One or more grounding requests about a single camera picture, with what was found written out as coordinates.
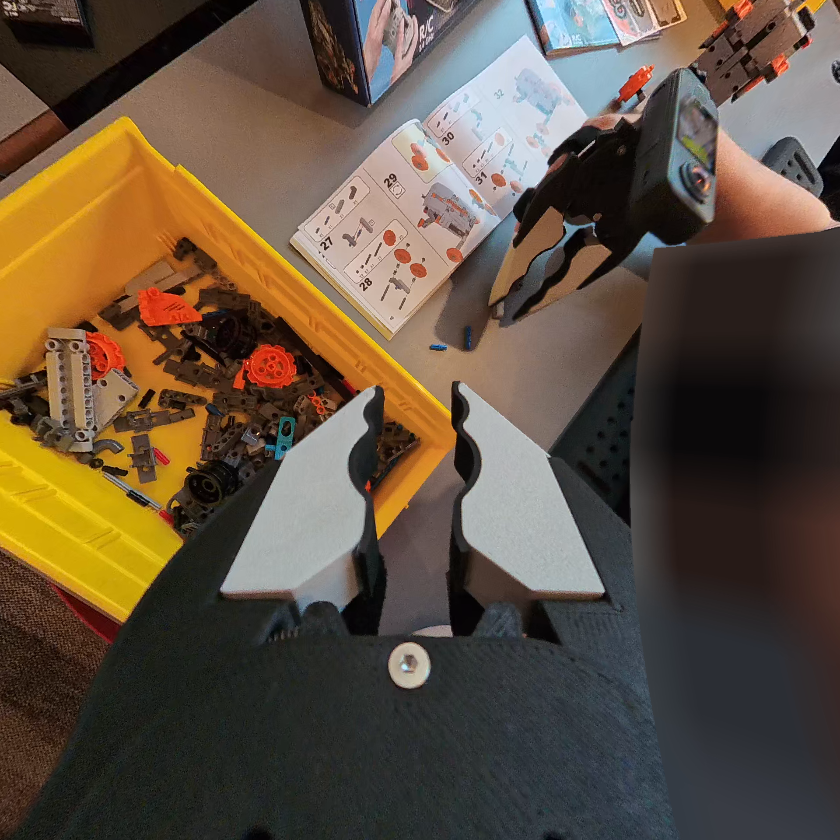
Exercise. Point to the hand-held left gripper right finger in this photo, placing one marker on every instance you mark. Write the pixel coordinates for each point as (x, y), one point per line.
(525, 525)

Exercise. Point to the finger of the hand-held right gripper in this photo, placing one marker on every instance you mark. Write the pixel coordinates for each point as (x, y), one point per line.
(581, 269)
(525, 256)

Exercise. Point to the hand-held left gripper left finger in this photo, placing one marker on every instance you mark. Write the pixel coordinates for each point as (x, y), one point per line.
(302, 525)

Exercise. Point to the long blue peg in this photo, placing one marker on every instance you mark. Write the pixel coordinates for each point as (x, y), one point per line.
(468, 338)

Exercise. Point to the black toy wheel hub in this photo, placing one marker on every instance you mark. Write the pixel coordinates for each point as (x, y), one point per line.
(207, 487)

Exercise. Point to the instruction booklet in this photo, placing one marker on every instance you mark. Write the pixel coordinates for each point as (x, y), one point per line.
(407, 197)

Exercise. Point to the pile of toy building parts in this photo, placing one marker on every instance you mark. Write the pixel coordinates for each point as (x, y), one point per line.
(216, 400)

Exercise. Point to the yellow plastic bin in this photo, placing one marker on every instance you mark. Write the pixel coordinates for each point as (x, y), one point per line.
(65, 216)

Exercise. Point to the person's right forearm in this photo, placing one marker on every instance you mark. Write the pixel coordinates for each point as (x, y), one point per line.
(768, 197)

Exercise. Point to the grey desk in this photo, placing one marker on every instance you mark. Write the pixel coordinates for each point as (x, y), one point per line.
(262, 131)

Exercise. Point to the black desk mat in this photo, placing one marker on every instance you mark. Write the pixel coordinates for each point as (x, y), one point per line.
(164, 52)

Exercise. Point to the teal short beam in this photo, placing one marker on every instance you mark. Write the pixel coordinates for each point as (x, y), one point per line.
(285, 438)

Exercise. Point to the orange toy piece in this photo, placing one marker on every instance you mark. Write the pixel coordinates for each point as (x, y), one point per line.
(635, 84)

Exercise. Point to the large orange gear wheel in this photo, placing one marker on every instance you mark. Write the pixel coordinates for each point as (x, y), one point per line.
(108, 354)
(270, 366)

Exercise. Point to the printed card booklet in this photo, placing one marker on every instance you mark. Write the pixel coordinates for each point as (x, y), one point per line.
(646, 19)

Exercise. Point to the light blue printed box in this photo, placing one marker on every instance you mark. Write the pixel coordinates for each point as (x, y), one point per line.
(571, 26)

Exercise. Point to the black silver axle rod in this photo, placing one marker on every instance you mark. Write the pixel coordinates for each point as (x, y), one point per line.
(131, 491)

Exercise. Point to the orange grey toy robot part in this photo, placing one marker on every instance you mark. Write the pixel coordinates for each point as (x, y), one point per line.
(754, 52)

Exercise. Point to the black toy tyre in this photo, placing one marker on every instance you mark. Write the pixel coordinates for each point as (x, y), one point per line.
(231, 336)

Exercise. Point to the dark grey curved pipe piece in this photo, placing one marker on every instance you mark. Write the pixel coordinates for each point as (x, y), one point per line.
(108, 446)

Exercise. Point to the grey block with holes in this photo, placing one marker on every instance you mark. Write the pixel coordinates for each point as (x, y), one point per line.
(115, 397)

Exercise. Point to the blue toy robot kit box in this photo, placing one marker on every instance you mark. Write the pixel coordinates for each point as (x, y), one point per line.
(394, 46)

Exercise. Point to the dark flat box blue edge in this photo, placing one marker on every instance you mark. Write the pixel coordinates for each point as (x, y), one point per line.
(46, 19)

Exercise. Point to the large grey frame brick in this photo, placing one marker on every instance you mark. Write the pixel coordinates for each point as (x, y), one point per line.
(65, 387)

